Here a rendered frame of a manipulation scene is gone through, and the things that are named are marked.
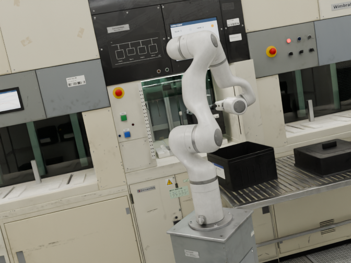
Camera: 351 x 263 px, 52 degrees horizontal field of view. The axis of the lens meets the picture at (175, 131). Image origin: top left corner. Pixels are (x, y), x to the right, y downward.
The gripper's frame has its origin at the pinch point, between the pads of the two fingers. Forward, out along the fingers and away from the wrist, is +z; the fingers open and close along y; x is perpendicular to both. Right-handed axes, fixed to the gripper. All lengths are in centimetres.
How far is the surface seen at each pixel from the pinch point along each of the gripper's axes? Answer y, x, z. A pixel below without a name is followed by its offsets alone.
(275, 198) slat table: 4, -43, -48
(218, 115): 6.9, -11.1, 33.6
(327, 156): 39, -33, -38
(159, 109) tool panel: -23, -6, 104
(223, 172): -10.7, -33.8, -21.2
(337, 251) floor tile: 70, -119, 14
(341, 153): 47, -33, -38
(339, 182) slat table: 37, -43, -48
